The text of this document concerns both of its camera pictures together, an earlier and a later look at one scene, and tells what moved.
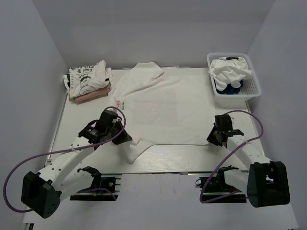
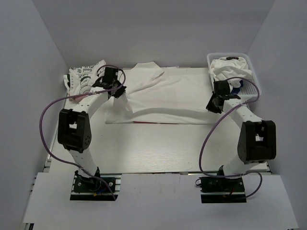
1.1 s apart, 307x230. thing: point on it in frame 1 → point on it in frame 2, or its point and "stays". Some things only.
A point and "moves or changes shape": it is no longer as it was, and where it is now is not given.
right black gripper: [210, 137] → [209, 106]
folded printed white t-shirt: [82, 79] stays
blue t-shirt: [229, 89] stays
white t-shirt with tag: [227, 72] stays
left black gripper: [123, 137] → [121, 91]
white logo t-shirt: [162, 108] moves or changes shape
